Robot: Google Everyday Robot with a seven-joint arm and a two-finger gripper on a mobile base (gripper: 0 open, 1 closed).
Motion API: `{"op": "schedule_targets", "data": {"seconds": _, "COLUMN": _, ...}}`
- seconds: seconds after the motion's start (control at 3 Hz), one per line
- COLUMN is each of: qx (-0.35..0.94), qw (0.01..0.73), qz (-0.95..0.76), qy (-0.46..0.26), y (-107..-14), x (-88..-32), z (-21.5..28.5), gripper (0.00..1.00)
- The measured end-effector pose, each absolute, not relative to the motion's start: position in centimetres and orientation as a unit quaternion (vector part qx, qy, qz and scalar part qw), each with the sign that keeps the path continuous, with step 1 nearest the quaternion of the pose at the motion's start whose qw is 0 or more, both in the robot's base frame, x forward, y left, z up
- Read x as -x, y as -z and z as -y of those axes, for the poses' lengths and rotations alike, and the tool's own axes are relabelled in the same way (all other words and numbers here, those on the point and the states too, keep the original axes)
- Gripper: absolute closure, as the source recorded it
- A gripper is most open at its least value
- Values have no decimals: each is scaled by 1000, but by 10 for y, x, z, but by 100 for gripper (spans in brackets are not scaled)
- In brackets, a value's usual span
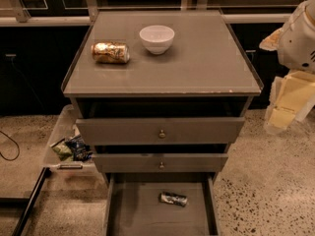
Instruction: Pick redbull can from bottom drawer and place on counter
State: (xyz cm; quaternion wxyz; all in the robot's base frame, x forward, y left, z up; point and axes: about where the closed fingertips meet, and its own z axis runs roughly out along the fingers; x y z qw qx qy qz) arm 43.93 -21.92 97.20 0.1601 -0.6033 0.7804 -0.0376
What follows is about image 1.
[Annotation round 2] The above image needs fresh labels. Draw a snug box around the black floor rail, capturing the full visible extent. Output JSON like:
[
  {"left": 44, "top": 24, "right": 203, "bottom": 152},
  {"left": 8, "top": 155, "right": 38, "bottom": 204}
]
[{"left": 0, "top": 167, "right": 51, "bottom": 236}]

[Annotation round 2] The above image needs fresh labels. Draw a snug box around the brass top drawer knob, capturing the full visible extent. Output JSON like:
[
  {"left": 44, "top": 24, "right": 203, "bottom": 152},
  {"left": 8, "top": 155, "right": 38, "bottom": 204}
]
[{"left": 158, "top": 130, "right": 166, "bottom": 139}]

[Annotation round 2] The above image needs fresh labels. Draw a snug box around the blue snack bag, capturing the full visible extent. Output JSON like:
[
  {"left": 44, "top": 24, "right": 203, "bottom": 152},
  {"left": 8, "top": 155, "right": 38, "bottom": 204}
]
[{"left": 65, "top": 135, "right": 93, "bottom": 161}]

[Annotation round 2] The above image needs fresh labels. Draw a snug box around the white ceramic bowl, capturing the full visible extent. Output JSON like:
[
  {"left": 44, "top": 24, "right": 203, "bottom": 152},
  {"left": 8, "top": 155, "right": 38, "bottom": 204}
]
[{"left": 139, "top": 25, "right": 175, "bottom": 55}]

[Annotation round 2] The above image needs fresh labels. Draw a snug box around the metal window frame railing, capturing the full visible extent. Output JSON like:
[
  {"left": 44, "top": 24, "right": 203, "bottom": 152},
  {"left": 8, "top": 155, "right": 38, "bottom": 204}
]
[{"left": 0, "top": 0, "right": 306, "bottom": 25}]

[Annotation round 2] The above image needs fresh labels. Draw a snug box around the grey drawer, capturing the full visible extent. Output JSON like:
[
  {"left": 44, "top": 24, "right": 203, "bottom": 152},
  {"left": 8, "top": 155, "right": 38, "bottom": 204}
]
[
  {"left": 76, "top": 117, "right": 244, "bottom": 146},
  {"left": 93, "top": 153, "right": 228, "bottom": 173},
  {"left": 104, "top": 173, "right": 221, "bottom": 236}
]

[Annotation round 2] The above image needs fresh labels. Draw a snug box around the grey top drawer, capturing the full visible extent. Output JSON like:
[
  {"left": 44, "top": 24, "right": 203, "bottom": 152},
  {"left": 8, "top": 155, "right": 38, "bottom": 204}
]
[{"left": 76, "top": 117, "right": 244, "bottom": 146}]

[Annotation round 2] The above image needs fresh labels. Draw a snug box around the grey drawer cabinet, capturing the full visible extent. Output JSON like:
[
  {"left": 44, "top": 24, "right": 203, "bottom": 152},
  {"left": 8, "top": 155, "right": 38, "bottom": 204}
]
[{"left": 60, "top": 10, "right": 265, "bottom": 182}]

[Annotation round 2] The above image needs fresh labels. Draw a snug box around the brass drawer knob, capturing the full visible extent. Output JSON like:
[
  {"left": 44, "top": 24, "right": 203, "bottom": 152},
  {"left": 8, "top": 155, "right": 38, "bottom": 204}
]
[
  {"left": 158, "top": 130, "right": 166, "bottom": 139},
  {"left": 158, "top": 161, "right": 164, "bottom": 169}
]

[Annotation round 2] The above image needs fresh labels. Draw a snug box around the grey bottom drawer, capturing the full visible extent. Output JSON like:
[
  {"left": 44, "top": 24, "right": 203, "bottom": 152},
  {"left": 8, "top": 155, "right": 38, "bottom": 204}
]
[{"left": 104, "top": 173, "right": 221, "bottom": 236}]

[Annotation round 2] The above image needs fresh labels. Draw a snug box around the silver blue redbull can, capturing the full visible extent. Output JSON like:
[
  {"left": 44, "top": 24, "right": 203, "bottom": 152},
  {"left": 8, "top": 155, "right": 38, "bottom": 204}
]
[{"left": 158, "top": 192, "right": 188, "bottom": 207}]

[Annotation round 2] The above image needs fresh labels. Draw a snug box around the black floor cable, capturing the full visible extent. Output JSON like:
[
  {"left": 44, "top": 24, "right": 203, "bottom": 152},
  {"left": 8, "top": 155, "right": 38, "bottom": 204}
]
[{"left": 0, "top": 130, "right": 21, "bottom": 162}]

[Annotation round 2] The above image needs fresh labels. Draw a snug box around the clear plastic storage bin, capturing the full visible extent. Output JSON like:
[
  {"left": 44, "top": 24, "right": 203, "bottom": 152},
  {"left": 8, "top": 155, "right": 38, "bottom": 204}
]
[{"left": 43, "top": 104, "right": 96, "bottom": 176}]

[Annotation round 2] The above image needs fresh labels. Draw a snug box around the grey middle drawer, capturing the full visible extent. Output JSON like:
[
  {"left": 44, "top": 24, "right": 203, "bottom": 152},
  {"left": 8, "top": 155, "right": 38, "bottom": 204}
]
[{"left": 93, "top": 153, "right": 228, "bottom": 173}]

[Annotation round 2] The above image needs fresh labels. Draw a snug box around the gold soda can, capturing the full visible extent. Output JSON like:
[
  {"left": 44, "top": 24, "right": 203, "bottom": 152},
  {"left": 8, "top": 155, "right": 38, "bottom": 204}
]
[{"left": 92, "top": 41, "right": 130, "bottom": 64}]

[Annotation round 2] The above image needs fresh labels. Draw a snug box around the green snack bag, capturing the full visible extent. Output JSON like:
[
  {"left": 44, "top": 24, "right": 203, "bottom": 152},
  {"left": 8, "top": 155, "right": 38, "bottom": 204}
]
[{"left": 52, "top": 141, "right": 73, "bottom": 161}]

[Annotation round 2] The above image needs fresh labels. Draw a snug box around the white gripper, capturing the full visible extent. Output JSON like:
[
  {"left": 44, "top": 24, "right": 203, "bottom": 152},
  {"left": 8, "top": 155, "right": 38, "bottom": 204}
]
[{"left": 259, "top": 0, "right": 315, "bottom": 135}]

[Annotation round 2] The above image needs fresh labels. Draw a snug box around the brass middle drawer knob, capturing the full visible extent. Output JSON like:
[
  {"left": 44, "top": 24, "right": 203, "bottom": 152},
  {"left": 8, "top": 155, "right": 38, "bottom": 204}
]
[{"left": 158, "top": 161, "right": 164, "bottom": 169}]

